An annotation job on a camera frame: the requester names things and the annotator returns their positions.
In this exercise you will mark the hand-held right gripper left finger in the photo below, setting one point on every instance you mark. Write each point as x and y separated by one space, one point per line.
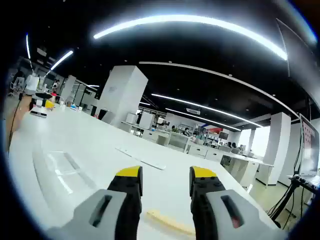
105 215

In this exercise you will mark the row of white desks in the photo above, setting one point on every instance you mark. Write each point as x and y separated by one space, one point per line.
240 162

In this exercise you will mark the ceiling light strip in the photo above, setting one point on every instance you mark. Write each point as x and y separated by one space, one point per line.
205 108
62 60
190 18
28 46

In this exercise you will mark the computer monitor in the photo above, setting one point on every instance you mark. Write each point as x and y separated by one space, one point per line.
310 147

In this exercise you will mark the white flat strip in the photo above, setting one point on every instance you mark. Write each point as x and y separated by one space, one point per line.
142 158

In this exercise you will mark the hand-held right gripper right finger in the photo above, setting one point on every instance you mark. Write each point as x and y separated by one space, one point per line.
215 215

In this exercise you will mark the clear plastic storage box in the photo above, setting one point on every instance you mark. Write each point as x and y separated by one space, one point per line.
62 167

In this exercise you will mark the black and white flat device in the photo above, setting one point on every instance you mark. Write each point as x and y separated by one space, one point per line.
38 113

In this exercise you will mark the clear plastic container yellow rim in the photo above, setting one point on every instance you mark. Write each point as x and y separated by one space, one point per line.
167 221

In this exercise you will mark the white paper cup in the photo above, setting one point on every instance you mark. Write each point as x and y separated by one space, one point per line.
80 109

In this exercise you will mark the white cabinets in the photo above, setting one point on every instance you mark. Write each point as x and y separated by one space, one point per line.
147 130

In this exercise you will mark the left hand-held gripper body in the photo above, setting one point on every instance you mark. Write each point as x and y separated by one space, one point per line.
39 103

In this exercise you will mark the white pillar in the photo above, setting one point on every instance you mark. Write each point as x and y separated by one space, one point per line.
122 95
276 147

